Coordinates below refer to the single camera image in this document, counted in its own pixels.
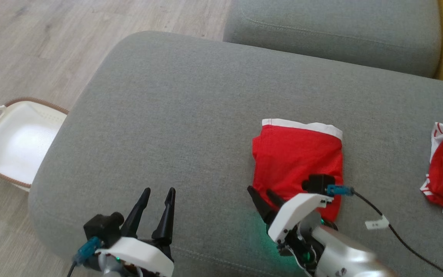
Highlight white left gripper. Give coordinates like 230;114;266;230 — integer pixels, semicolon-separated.
95;187;176;277

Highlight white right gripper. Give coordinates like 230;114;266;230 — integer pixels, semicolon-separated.
247;185;334;270

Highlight red shorts with white stripe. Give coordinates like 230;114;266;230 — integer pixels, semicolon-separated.
252;118;344;222

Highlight grey sofa seat cushion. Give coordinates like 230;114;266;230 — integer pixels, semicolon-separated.
28;31;443;277

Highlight white laundry basket brown rim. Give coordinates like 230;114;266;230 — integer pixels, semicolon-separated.
0;97;69;192

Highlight grey sofa back cushion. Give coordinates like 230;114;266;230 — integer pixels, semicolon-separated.
223;0;443;78

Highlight white cable label tag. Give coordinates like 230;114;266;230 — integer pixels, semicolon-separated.
365;216;390;230

